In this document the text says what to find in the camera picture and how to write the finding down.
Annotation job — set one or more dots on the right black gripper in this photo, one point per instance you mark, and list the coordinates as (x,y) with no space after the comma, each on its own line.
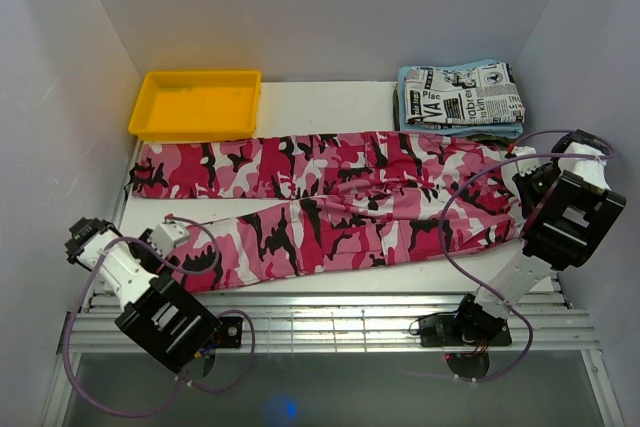
(528,199)

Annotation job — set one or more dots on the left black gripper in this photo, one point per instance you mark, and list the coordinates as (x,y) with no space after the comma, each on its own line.
(157,258)

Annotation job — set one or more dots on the pink camouflage trousers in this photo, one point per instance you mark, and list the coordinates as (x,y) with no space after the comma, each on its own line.
(338,202)

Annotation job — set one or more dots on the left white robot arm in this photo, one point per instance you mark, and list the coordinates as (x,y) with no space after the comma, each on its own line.
(158,314)

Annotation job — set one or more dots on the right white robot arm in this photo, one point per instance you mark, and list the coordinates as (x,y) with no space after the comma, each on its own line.
(567,207)

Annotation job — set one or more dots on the newspaper print folded trousers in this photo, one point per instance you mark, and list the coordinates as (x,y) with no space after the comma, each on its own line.
(474,99)

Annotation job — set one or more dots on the yellow plastic tray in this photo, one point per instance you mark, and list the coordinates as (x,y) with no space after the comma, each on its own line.
(196,106)

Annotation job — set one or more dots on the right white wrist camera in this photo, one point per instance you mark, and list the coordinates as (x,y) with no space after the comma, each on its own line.
(524,163)

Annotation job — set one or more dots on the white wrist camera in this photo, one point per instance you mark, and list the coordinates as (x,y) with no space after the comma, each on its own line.
(524,163)
(167,236)

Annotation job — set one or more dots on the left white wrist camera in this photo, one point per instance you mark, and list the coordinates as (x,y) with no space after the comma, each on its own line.
(167,236)

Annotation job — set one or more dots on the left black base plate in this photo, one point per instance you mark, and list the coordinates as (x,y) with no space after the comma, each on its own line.
(229,334)

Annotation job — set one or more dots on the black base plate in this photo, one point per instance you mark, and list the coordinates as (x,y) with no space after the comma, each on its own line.
(229,334)
(450,330)

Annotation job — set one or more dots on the aluminium rail frame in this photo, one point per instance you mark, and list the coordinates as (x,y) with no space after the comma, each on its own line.
(375,309)

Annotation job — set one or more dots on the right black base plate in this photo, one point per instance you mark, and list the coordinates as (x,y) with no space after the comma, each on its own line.
(450,330)

